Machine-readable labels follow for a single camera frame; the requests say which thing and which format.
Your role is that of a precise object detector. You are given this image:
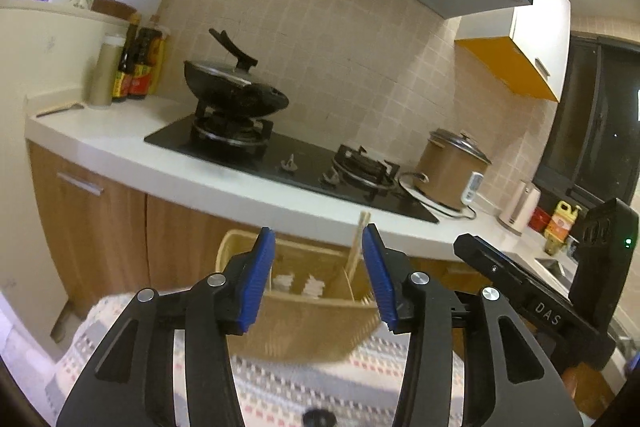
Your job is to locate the beige cylindrical canister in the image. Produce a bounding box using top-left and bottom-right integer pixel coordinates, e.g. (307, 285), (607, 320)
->
(89, 34), (125, 109)

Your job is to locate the dark window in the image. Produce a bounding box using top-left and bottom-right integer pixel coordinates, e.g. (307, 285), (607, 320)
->
(532, 32), (640, 218)

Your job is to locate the white kitchen countertop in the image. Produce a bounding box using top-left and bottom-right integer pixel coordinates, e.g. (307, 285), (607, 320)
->
(25, 94), (581, 268)

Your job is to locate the wok lid with black handle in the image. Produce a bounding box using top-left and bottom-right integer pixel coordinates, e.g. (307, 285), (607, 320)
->
(184, 28), (258, 88)

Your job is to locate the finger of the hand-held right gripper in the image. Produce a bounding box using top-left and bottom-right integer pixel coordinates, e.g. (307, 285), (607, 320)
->
(453, 233), (523, 303)

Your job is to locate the striped woven tablecloth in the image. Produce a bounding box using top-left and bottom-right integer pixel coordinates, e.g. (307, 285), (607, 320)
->
(47, 292), (471, 427)

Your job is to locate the brown rice cooker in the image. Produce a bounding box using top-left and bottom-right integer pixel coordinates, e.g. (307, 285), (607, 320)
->
(415, 128), (493, 212)

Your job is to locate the yellow oil bottle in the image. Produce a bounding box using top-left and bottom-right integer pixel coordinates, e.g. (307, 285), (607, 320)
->
(544, 201), (583, 255)

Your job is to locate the steel sink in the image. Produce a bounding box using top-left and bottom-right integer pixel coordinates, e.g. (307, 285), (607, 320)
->
(535, 257), (576, 283)

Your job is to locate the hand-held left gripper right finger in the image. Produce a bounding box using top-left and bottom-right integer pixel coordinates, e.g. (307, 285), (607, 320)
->
(361, 223), (585, 427)

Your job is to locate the white and orange wall cabinet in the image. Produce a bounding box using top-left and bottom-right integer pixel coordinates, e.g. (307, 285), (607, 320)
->
(454, 0), (572, 102)

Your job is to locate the red container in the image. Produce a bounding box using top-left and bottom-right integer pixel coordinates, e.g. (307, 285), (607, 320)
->
(530, 206), (553, 233)

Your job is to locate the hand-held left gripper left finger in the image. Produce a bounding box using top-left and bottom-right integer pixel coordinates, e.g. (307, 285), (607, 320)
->
(55, 227), (277, 427)

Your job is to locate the wooden base cabinet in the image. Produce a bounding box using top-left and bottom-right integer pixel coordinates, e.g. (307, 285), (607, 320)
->
(27, 142), (621, 408)

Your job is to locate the black glass gas stove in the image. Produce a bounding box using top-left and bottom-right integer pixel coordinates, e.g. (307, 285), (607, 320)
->
(144, 114), (441, 224)

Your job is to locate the yellow seasoning bottle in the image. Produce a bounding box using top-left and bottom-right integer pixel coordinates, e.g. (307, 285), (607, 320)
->
(147, 17), (168, 95)

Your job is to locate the black wok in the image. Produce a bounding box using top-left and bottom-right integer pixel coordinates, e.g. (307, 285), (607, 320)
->
(184, 59), (290, 120)

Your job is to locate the dark soy sauce bottle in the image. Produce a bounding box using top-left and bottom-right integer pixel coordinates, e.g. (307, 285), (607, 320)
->
(111, 14), (141, 102)

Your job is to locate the white electric kettle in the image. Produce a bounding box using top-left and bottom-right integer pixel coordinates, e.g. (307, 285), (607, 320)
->
(497, 180), (542, 235)

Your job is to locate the beige plastic utensil basket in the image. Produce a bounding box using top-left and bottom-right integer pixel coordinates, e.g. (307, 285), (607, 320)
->
(216, 229), (383, 365)

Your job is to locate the wooden chopstick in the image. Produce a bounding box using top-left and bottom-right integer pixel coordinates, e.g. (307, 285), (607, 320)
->
(351, 212), (371, 280)
(347, 211), (366, 280)

